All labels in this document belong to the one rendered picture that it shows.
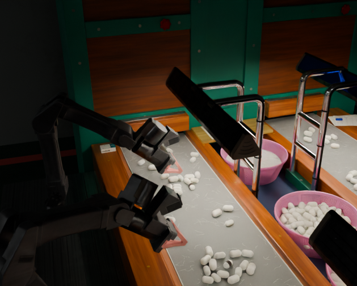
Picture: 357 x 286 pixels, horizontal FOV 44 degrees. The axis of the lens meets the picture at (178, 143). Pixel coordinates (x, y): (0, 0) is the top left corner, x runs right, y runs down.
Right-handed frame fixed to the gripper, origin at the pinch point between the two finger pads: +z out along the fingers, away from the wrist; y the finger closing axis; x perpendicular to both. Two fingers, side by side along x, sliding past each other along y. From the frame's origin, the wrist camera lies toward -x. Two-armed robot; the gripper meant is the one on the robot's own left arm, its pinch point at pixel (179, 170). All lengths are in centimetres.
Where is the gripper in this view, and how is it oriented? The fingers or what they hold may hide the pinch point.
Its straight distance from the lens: 154.8
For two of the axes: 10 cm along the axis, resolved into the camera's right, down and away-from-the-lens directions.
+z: 7.3, 4.7, 5.0
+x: -6.1, 7.7, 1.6
